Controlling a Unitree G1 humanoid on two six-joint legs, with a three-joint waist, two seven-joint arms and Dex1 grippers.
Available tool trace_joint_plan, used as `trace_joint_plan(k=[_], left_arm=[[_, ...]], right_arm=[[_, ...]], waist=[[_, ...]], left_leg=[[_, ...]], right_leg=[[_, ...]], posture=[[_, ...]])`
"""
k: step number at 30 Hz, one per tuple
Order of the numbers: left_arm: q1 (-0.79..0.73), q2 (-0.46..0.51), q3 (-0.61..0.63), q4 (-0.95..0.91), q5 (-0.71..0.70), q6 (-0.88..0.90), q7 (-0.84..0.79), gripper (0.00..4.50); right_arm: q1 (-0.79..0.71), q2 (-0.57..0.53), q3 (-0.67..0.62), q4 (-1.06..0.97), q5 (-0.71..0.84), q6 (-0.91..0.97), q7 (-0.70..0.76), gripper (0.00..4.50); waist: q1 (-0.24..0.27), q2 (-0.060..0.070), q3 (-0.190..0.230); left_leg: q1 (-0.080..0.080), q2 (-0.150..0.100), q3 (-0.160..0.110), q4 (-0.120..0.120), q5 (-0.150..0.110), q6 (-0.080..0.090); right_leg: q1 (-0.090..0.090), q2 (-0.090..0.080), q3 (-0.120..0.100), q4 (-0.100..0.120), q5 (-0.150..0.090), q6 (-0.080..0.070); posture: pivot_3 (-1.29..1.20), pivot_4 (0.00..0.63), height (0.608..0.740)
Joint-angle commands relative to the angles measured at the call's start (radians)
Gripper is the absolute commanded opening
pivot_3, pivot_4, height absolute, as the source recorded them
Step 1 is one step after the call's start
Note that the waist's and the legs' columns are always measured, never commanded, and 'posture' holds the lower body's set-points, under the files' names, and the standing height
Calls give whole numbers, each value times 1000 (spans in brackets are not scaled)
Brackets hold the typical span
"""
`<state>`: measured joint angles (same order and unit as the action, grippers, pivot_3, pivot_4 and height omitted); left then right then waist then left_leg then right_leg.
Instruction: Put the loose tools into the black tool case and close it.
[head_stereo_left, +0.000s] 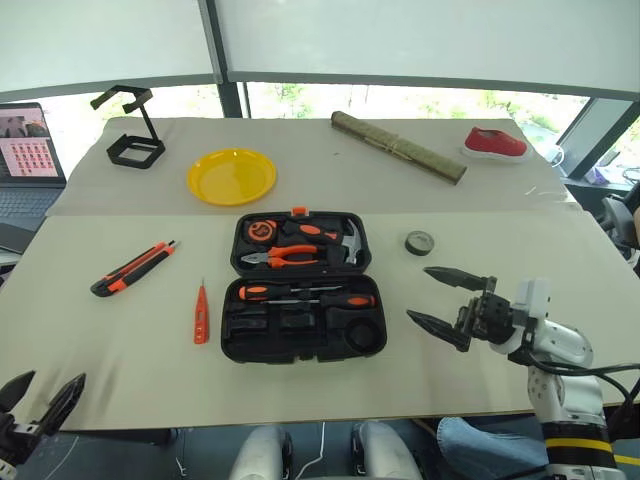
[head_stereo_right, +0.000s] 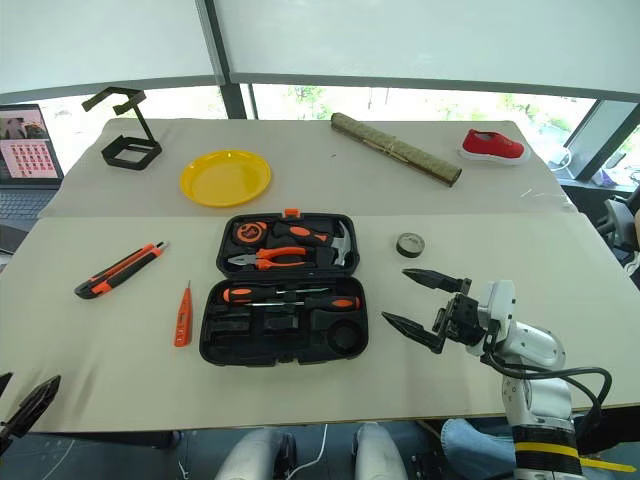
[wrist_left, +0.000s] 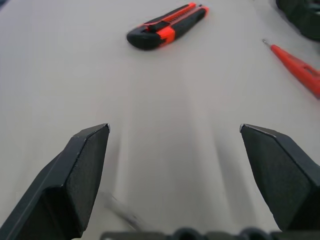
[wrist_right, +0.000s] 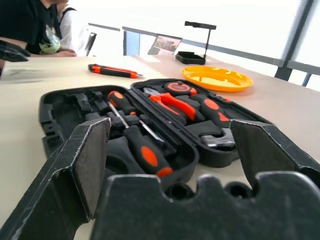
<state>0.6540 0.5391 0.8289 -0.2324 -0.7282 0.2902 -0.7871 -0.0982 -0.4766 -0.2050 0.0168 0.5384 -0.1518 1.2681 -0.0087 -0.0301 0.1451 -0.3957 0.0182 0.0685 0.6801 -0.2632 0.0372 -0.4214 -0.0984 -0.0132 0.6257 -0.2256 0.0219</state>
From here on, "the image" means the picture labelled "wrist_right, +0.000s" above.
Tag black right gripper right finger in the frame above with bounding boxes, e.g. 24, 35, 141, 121
230, 119, 320, 190

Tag black desk stand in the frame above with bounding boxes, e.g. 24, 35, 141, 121
174, 20, 217, 66

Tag black orange handled hammer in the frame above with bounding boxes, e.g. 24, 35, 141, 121
191, 92, 236, 151

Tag orange handled pliers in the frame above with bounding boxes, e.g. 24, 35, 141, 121
143, 87, 206, 121

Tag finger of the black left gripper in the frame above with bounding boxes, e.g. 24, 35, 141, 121
0, 52, 29, 63
0, 39, 31, 57

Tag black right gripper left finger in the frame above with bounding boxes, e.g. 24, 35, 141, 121
0, 117, 112, 240

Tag black plastic tool case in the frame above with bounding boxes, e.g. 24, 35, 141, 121
38, 78, 276, 191

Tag person in black t-shirt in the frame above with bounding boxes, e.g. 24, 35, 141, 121
0, 0, 77, 58

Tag small black orange screwdriver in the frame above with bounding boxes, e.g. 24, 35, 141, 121
106, 90, 167, 145

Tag black orange utility knife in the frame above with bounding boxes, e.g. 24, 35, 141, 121
87, 63, 145, 80

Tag large black orange screwdriver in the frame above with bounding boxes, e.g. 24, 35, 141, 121
107, 101, 174, 179

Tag black orange tape measure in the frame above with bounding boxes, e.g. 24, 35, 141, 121
163, 81, 198, 97

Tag person in white shirt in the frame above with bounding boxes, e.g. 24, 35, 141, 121
56, 0, 88, 57

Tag grey window railing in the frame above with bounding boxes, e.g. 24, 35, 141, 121
87, 22, 320, 76

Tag laptop with lit screen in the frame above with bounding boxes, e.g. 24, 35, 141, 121
147, 34, 183, 56

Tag orange plastic plate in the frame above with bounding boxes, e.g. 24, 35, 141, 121
180, 65, 254, 93

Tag dark window frame post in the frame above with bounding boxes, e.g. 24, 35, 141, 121
274, 0, 315, 81

